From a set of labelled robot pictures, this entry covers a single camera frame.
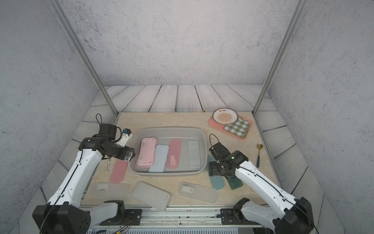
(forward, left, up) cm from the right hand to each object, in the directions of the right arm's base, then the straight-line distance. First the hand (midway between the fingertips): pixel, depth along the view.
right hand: (218, 170), depth 77 cm
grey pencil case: (-10, +36, -12) cm, 39 cm away
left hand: (+7, +47, +7) cm, 48 cm away
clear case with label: (-7, +10, -11) cm, 17 cm away
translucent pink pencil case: (+13, +26, -10) cm, 30 cm away
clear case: (-8, +63, -9) cm, 64 cm away
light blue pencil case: (+14, +34, -9) cm, 38 cm away
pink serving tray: (+39, -7, -11) cm, 41 cm away
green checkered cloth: (+36, -21, -11) cm, 43 cm away
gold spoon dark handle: (+22, -31, -11) cm, 39 cm away
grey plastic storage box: (+12, +14, -10) cm, 21 cm away
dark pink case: (+3, +58, -9) cm, 59 cm away
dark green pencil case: (-3, -10, -10) cm, 14 cm away
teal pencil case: (-2, -1, -11) cm, 11 cm away
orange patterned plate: (+50, -12, -11) cm, 53 cm away
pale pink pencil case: (+16, +43, -8) cm, 47 cm away
